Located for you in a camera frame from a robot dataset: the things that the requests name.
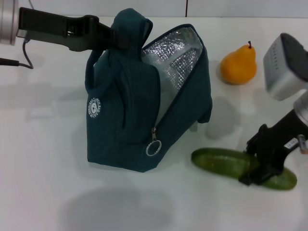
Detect arm cable with connector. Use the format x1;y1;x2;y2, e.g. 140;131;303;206
296;134;308;155
0;39;35;70

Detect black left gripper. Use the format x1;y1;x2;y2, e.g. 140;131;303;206
18;7;132;53

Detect left arm cable with connector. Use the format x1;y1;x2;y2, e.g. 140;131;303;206
0;39;35;70

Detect dark teal insulated lunch bag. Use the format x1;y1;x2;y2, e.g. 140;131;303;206
84;8;214;174

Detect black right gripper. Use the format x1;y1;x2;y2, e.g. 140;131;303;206
238;109;308;186

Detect right arm cable with connector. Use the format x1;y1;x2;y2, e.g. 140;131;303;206
296;134;308;155

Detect orange pear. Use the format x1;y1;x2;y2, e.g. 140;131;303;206
219;40;257;85

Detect silver zipper pull ring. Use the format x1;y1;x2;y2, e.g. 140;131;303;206
145;126;162;157

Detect green cucumber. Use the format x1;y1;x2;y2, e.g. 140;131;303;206
191;148;298;191

